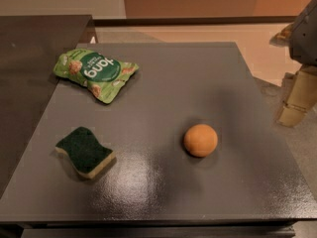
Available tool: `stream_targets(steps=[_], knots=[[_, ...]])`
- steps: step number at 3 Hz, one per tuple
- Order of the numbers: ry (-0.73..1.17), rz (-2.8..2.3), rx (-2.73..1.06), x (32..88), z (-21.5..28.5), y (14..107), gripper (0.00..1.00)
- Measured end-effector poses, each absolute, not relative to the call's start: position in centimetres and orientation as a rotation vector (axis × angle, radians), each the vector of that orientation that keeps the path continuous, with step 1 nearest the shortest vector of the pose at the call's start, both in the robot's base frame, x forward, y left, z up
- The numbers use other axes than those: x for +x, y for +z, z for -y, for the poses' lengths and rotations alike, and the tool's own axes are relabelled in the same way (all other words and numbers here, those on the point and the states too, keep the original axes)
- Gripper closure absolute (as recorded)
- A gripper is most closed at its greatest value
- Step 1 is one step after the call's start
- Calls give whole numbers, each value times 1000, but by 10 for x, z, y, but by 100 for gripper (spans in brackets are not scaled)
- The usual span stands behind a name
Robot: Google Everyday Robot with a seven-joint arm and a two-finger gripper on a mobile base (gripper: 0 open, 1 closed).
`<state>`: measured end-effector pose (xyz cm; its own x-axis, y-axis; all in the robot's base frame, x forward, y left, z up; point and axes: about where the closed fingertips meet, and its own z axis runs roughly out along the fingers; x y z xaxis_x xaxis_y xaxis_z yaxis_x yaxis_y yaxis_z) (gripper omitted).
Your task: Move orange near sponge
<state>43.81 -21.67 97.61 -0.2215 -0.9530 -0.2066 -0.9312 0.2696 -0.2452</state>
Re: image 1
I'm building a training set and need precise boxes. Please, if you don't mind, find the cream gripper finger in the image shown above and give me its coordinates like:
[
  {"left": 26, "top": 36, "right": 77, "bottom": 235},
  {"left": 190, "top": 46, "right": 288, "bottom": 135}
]
[
  {"left": 276, "top": 65, "right": 317, "bottom": 127},
  {"left": 269, "top": 24, "right": 293, "bottom": 47}
]

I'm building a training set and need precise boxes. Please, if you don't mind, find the orange fruit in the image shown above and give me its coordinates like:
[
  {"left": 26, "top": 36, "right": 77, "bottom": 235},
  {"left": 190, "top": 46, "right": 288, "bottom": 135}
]
[{"left": 183, "top": 124, "right": 218, "bottom": 158}]

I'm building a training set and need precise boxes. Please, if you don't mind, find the green and yellow sponge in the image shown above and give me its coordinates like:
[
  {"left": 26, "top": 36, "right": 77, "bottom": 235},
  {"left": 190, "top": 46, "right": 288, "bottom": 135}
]
[{"left": 55, "top": 127, "right": 115, "bottom": 179}]

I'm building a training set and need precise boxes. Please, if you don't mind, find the green snack bag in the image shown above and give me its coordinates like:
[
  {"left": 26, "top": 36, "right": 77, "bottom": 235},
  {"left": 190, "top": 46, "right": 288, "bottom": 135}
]
[{"left": 53, "top": 49, "right": 139, "bottom": 104}]

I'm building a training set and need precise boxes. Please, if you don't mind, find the dark side table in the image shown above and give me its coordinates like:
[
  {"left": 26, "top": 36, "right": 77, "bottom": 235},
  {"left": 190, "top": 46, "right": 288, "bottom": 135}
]
[{"left": 0, "top": 15, "right": 96, "bottom": 197}]

